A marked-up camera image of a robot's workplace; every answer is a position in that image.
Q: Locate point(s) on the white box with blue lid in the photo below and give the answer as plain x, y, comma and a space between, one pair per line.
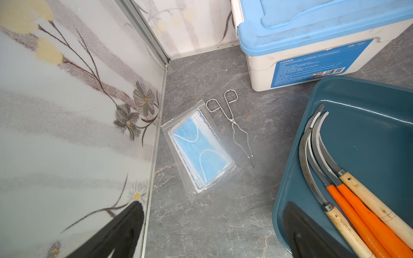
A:
293, 42

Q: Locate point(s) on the wooden handle sickle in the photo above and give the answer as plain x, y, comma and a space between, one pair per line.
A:
335, 216
379, 208

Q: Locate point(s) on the orange handle sickle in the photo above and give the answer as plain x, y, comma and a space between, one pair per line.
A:
349, 205
395, 246

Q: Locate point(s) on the teal plastic tray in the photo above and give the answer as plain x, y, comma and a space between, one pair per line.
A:
369, 133

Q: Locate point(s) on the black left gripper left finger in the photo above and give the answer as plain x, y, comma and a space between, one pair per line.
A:
118, 239

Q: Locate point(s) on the bagged blue face masks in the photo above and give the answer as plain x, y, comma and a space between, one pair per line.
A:
200, 156

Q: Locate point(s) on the metal wire tongs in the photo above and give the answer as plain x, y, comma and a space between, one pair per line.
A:
230, 97

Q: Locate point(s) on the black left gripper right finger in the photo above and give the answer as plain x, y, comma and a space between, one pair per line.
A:
307, 239

